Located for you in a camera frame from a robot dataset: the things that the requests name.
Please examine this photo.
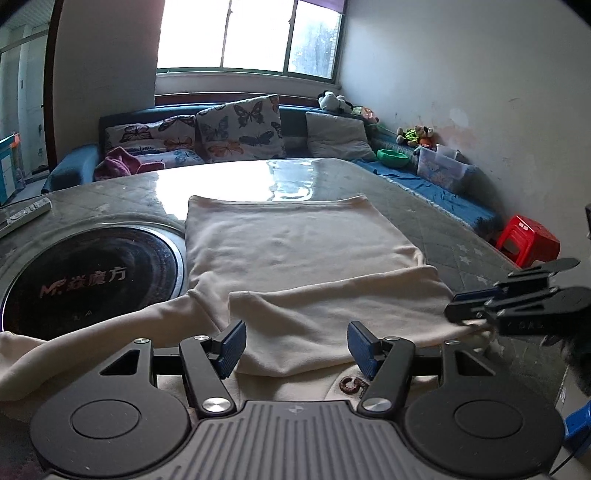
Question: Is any sliding window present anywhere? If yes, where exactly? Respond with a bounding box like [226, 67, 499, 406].
[157, 0, 348, 80]

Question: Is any red plastic stool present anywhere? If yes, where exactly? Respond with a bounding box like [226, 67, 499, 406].
[495, 215, 561, 269]

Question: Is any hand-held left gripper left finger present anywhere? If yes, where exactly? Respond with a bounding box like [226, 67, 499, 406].
[99, 319, 247, 416]

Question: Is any pile of small plush toys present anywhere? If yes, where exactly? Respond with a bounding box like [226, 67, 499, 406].
[396, 126, 437, 148]

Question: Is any grey pillow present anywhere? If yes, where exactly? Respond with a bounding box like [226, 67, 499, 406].
[305, 112, 378, 161]

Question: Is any panda plush toy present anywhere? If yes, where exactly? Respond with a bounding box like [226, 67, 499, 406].
[318, 90, 354, 115]

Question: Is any round black induction cooktop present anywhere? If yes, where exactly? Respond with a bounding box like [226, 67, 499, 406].
[0, 224, 188, 341]

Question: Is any blue patterned sofa cover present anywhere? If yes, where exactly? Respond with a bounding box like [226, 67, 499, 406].
[351, 157, 504, 236]

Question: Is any large butterfly print pillow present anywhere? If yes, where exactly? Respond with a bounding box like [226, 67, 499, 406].
[196, 95, 286, 163]

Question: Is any long butterfly print pillow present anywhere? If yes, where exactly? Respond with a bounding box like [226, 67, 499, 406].
[104, 115, 197, 151]

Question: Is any flat butterfly print pillow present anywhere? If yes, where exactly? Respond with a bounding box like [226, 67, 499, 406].
[134, 148, 205, 169]

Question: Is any blue corner sofa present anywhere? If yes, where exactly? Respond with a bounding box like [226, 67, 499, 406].
[41, 104, 504, 241]

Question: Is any dark wooden door frame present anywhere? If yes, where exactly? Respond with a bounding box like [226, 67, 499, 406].
[0, 0, 64, 177]

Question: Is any pink cloth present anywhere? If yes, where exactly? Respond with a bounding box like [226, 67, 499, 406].
[93, 147, 142, 181]

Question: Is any blue toy playpen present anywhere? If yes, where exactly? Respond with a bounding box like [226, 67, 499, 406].
[0, 134, 24, 206]

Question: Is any white remote control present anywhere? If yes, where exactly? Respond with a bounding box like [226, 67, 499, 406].
[0, 198, 52, 239]

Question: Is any glass-topped table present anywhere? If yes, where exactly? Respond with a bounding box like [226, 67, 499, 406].
[0, 158, 573, 480]

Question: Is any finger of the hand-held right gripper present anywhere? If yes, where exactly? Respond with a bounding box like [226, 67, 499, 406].
[455, 257, 581, 308]
[444, 298, 504, 334]

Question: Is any clear plastic storage box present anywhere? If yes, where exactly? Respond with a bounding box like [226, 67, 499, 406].
[417, 144, 476, 191]

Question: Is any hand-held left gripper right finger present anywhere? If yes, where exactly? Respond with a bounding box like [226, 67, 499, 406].
[346, 320, 492, 414]

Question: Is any green plastic basin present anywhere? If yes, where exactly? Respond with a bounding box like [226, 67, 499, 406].
[376, 148, 411, 168]

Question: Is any cream sweatshirt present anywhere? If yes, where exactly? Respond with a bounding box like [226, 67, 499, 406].
[0, 195, 497, 416]

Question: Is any blue plastic object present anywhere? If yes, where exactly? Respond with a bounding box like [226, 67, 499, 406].
[565, 401, 591, 455]

